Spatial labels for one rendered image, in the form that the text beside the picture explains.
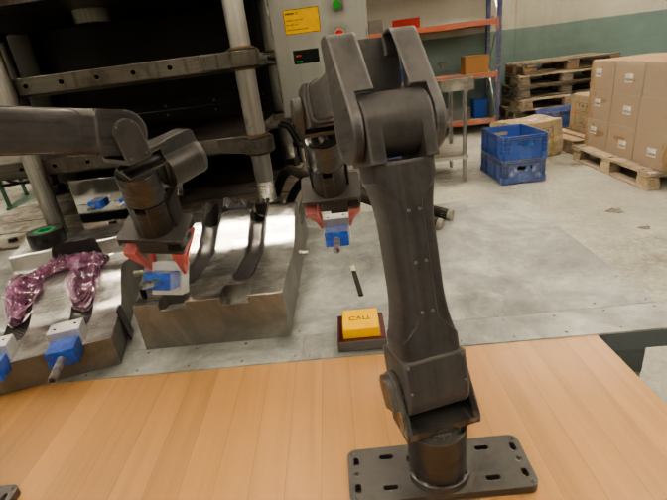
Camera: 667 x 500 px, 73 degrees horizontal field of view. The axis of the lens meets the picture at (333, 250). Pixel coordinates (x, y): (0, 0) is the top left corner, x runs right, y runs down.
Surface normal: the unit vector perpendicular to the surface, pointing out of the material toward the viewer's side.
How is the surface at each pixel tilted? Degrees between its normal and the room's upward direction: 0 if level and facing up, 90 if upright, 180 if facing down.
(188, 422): 0
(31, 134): 93
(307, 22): 90
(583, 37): 90
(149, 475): 0
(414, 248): 76
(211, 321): 90
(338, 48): 51
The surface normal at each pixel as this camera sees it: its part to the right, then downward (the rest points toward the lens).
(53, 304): 0.04, -0.63
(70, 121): 0.57, 0.18
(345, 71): 0.13, -0.30
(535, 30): -0.07, 0.40
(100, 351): 0.29, 0.35
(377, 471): -0.11, -0.91
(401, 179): 0.23, 0.13
